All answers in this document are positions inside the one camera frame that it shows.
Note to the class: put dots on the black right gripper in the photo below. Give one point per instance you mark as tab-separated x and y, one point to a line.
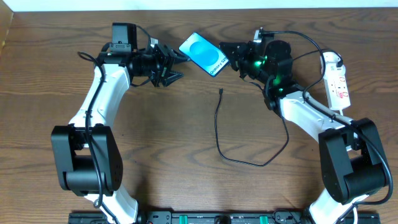
241	58

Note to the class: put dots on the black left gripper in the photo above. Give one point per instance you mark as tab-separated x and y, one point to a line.
160	65

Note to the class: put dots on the blue screen Galaxy smartphone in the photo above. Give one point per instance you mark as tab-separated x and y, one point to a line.
204	54

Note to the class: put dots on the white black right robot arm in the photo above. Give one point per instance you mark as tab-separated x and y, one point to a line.
353	162

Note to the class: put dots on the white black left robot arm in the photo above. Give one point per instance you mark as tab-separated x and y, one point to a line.
87	158

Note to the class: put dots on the white charger plug adapter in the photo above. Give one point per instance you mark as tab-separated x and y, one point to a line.
333	60

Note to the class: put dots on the white power strip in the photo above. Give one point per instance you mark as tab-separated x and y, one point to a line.
336	87

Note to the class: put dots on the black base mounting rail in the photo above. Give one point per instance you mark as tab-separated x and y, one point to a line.
167	217

